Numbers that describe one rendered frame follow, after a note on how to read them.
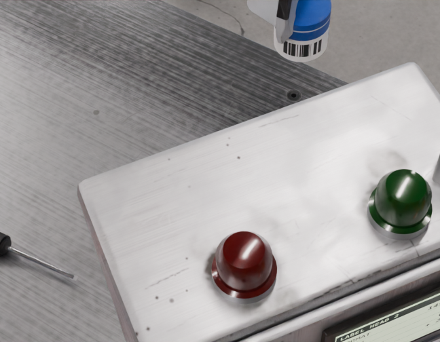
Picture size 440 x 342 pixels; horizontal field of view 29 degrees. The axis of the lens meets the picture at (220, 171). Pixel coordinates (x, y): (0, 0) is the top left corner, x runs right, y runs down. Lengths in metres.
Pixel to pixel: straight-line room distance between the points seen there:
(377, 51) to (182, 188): 2.05
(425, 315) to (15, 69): 0.99
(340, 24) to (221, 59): 1.22
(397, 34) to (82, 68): 1.33
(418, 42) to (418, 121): 2.05
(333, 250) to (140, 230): 0.08
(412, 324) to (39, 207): 0.81
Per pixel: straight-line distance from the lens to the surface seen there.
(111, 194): 0.37
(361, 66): 2.35
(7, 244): 1.11
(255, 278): 0.32
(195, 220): 0.36
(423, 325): 0.40
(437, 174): 0.37
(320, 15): 1.06
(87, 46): 1.30
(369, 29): 2.45
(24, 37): 1.33
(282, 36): 1.05
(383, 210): 0.35
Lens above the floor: 1.78
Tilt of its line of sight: 57 degrees down
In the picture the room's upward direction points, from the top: 4 degrees counter-clockwise
